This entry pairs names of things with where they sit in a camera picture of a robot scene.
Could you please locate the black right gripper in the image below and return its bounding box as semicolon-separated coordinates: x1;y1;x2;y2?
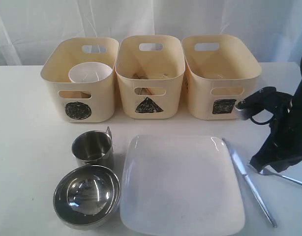
235;87;302;173

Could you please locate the steel table knife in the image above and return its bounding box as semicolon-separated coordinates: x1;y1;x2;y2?
222;138;278;228

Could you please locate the steel fork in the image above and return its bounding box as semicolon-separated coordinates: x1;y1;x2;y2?
247;164;302;186

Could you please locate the white square plate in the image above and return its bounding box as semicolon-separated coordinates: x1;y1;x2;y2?
120;135;245;236

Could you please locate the wooden chopstick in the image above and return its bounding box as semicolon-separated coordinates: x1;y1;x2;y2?
133;73;155;95

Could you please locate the steel mug wire handle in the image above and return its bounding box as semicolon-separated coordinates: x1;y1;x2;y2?
71;126;114;170

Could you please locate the white round bowl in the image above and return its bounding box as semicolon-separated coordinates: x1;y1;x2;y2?
68;62;113;83

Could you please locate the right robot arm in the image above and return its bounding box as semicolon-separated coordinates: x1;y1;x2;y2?
235;58;302;173

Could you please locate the cream bin with square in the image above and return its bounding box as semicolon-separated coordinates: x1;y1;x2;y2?
181;34;262;120

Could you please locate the cream bin with triangle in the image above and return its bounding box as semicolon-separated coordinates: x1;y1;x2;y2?
115;35;185;119

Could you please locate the cream bin with circle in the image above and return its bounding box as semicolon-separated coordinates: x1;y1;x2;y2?
40;37;119;122

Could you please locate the stainless steel bowl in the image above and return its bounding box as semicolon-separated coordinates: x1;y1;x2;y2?
53;165;121;231

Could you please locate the white curtain backdrop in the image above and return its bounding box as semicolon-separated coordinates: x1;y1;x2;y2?
0;0;302;65

